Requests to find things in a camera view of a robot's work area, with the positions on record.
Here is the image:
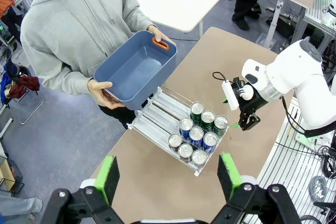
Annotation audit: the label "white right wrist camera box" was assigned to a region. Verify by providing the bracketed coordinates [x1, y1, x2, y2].
[221, 79, 239, 111]

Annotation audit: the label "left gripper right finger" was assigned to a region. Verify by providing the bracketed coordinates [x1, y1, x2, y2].
[212, 152, 300, 224]

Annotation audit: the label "green Chilsung cider can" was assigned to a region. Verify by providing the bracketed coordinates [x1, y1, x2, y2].
[201, 109, 216, 132]
[213, 115, 229, 138]
[190, 101, 205, 124]

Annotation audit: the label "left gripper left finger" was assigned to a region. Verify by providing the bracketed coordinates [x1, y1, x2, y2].
[44, 155, 124, 224]

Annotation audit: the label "person's left hand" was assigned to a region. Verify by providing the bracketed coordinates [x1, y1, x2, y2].
[146, 24, 176, 46]

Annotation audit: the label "person's right forearm grey sleeve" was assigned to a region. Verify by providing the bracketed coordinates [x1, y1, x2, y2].
[36, 61, 94, 96]

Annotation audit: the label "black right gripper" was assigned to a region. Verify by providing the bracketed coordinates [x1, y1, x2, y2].
[222, 77, 268, 132]

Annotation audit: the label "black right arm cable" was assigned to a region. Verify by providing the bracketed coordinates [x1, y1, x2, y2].
[281, 97, 336, 141]

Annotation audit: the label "person in orange hoodie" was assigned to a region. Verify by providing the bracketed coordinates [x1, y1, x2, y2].
[0, 0, 21, 44]

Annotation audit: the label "red jacket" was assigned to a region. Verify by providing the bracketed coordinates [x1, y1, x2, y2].
[7, 76, 40, 99]

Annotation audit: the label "person in grey hoodie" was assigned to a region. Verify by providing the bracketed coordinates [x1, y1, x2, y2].
[20, 0, 158, 130]

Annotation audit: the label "black office chair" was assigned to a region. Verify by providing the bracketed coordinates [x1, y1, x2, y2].
[0, 58, 45, 125]

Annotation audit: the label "black cable bundle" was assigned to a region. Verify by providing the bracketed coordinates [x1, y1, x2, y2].
[316, 144, 336, 180]

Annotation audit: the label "slotted aluminium base plate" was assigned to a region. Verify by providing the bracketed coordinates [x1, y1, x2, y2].
[241, 98, 336, 224]

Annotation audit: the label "blue Pocari Sweat can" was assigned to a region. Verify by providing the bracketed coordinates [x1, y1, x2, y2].
[188, 126, 205, 148]
[202, 131, 219, 154]
[178, 117, 194, 140]

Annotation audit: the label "person's right hand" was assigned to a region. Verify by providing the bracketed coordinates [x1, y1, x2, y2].
[87, 79, 125, 110]

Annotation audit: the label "small black wooden shelf rack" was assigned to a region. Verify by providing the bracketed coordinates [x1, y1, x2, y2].
[0, 153, 26, 196]

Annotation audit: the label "person's left forearm grey sleeve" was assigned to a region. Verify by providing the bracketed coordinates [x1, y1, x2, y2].
[119, 1, 156, 32]

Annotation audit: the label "blue plastic bin orange handles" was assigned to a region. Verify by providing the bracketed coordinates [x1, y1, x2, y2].
[93, 30, 178, 111]

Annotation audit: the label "person in grey trousers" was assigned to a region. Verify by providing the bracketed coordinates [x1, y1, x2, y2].
[0, 195, 43, 219]

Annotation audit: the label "grey coiled cable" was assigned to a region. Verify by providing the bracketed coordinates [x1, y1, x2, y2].
[308, 175, 329, 201]

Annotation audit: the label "blue jacket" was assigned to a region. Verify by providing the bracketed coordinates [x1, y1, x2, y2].
[0, 70, 13, 104]

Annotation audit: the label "white wire can dispenser rack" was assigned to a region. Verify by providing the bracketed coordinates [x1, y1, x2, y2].
[127, 85, 230, 177]

